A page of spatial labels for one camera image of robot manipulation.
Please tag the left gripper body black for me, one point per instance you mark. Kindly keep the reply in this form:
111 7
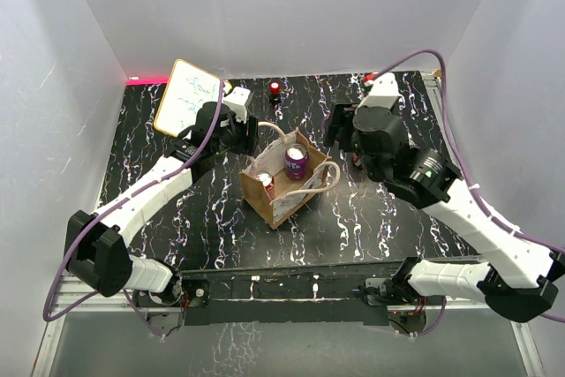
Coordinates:
236 140

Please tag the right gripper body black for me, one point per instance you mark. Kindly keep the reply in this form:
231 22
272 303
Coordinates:
373 171

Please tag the purple soda can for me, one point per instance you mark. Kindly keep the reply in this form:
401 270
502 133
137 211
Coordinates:
296 158

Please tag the burlap canvas bag rope handles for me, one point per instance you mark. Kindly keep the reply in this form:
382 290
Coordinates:
322 175

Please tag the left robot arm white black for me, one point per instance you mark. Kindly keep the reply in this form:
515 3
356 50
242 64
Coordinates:
96 247

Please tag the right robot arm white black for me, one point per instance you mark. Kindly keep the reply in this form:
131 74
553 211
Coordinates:
516 278

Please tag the red button on black base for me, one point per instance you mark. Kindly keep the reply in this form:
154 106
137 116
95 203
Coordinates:
274 92

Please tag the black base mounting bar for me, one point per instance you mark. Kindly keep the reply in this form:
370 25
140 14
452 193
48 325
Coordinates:
349 292

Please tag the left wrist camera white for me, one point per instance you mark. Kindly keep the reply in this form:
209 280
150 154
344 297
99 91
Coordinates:
238 100

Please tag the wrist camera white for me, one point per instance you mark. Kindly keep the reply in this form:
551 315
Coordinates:
381 90
238 100

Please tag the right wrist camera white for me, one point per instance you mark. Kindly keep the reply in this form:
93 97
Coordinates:
381 90

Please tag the whiteboard with yellow frame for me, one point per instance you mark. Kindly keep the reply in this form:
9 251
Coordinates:
188 88

